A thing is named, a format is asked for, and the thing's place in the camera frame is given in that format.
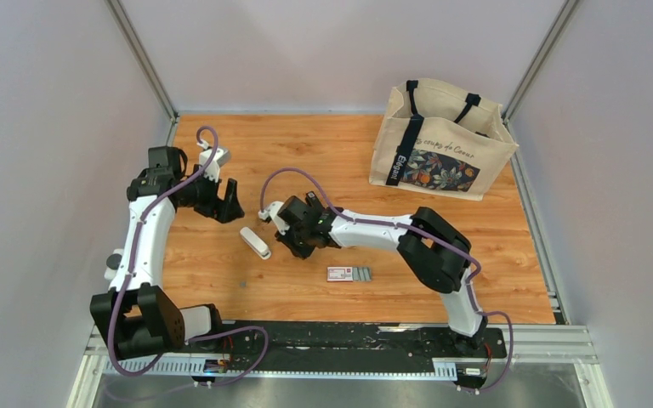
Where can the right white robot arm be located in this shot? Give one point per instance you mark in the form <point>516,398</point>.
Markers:
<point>436,253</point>

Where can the beige floral tote bag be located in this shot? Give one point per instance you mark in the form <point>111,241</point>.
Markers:
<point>439,139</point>

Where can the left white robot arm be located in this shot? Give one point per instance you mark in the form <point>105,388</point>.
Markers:
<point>135,317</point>

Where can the red staple box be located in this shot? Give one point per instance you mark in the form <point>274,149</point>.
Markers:
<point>349,274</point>

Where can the white stapler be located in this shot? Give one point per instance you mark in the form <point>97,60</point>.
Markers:
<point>258,245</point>

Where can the black stapler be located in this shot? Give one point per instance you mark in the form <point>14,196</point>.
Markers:
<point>313,200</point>

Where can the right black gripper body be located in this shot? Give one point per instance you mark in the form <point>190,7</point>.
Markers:
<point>298,240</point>

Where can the white box with knob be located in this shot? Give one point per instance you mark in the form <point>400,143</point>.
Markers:
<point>113,263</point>

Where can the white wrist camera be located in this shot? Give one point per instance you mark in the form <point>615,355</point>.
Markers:
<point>271,214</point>
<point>212,160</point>

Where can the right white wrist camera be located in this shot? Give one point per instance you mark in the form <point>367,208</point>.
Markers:
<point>271,214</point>

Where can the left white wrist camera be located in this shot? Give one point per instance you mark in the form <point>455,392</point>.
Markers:
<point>212,160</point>

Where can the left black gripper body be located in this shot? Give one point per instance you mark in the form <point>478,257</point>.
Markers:
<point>201,194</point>

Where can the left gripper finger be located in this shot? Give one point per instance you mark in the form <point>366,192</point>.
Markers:
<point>231,191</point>
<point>228,210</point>

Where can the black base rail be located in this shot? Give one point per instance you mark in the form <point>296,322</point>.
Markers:
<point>370,350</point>

